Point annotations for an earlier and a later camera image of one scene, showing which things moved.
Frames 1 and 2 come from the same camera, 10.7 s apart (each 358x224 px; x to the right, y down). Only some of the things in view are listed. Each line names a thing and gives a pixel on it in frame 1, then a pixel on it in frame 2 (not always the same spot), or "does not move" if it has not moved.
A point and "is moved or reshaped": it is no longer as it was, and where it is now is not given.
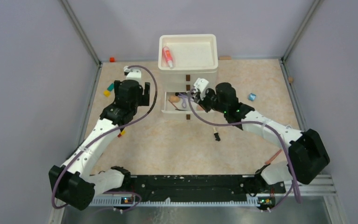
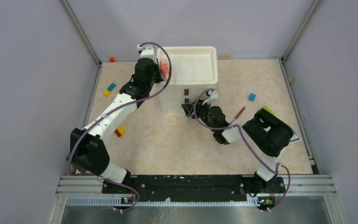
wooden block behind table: [225, 58] does not move
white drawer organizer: [182, 59] is moved or reshaped
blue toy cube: [251, 96] does not move
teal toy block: [111, 87] does not move
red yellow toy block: [122, 133] does not move
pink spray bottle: [168, 56] → [164, 68]
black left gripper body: [139, 101] → [156, 78]
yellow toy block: [106, 93] does not move
